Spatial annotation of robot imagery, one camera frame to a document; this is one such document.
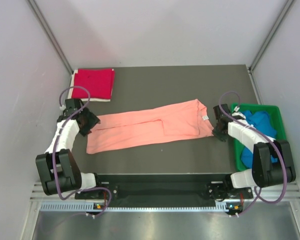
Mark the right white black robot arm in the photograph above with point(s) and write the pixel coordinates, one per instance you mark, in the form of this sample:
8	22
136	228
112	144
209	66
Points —
272	160

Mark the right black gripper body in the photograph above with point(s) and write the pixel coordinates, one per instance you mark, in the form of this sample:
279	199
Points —
221	134

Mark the salmon pink t shirt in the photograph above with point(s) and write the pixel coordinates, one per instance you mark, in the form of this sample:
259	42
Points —
175	122

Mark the left aluminium frame post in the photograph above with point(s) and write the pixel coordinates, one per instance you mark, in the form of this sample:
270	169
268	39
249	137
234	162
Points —
33	5

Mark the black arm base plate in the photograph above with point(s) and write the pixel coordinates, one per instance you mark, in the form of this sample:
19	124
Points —
215	186

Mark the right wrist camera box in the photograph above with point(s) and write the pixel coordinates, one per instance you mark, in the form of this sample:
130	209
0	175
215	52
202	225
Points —
238	115

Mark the blue t shirt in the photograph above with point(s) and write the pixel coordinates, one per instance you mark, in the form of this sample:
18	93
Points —
261	121

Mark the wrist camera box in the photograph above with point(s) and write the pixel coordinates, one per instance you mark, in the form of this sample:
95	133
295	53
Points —
238	115
72	105

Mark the green plastic bin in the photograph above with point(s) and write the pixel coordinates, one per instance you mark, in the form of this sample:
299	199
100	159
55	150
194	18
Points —
275	120

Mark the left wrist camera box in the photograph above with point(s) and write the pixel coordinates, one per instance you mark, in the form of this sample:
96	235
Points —
72	105

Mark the aluminium frame post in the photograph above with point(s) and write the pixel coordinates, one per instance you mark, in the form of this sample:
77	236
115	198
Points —
271	34
33	5

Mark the slotted grey cable duct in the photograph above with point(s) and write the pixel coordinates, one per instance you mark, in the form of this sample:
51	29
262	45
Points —
92	207

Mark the folded red t shirt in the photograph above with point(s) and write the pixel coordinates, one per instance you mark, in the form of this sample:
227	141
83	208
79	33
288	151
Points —
99	83

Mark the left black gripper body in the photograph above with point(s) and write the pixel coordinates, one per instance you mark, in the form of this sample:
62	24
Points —
87	121

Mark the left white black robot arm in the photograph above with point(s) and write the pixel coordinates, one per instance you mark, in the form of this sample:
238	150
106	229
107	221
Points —
59	158

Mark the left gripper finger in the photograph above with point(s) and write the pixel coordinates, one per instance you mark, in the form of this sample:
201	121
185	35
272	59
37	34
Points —
85	132
93	119

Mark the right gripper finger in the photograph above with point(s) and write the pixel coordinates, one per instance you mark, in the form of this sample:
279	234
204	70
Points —
221	135
218	113

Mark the right aluminium frame post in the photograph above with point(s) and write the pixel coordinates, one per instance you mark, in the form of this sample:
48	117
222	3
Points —
271	34

